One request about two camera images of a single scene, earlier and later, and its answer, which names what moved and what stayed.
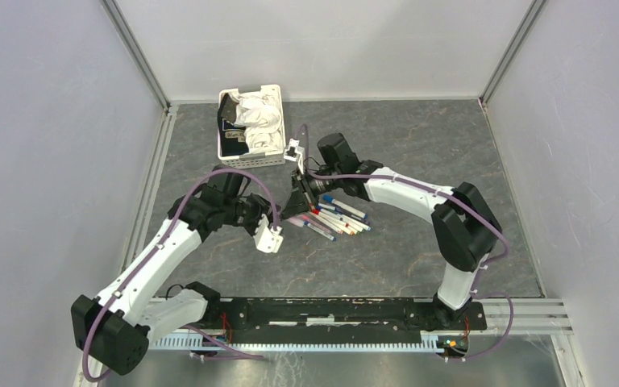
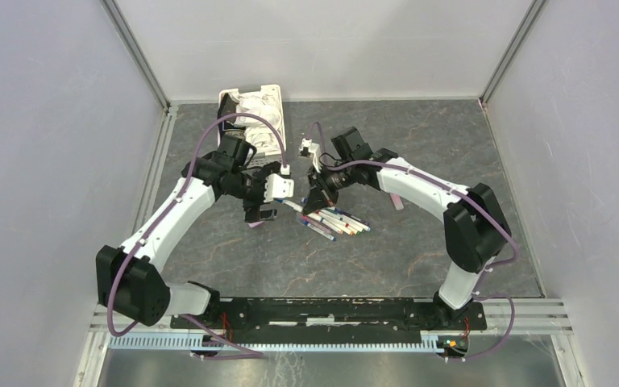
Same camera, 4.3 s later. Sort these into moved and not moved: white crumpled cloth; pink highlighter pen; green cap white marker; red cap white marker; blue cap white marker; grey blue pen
Moved: blue cap white marker; pink highlighter pen
Not moved: grey blue pen; white crumpled cloth; green cap white marker; red cap white marker
